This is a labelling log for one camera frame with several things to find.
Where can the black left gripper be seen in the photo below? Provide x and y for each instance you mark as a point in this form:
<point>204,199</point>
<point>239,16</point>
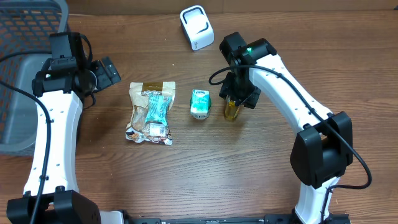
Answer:
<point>105,80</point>

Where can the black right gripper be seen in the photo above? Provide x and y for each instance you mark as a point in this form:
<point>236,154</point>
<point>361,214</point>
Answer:
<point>229,89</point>

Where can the yellow oil bottle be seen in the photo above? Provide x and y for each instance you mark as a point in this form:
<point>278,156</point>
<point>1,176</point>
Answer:
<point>231,111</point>

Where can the green lidded cup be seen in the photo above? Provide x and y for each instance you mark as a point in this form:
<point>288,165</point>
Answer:
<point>209,107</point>

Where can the brown Pantree snack pouch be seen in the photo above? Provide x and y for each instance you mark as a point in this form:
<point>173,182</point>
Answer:
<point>151,103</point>

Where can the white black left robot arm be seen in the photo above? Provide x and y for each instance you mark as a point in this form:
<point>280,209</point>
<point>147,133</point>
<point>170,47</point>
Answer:
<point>51,193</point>

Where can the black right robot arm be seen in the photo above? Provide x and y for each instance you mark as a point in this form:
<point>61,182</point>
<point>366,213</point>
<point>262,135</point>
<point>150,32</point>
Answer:
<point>321,151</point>

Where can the white barcode scanner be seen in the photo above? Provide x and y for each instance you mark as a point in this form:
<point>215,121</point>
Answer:
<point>196,27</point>

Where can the grey plastic mesh basket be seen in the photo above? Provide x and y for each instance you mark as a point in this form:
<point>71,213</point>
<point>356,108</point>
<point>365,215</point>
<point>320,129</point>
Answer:
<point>25,29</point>

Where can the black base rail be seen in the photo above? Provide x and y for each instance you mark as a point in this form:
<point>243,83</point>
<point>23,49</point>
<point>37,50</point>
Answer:
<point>217,220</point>

